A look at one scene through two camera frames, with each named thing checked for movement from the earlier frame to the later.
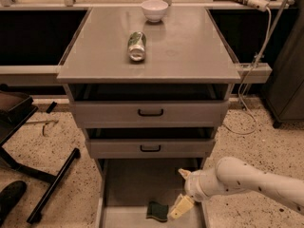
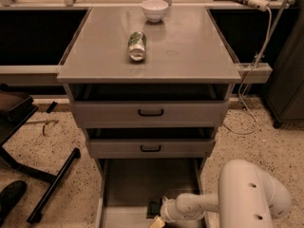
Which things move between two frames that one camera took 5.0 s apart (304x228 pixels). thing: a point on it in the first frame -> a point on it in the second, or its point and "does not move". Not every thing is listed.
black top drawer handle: (150, 115) does not move
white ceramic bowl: (154, 10) does not move
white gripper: (192, 184) -> (168, 210)
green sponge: (158, 211) does not move
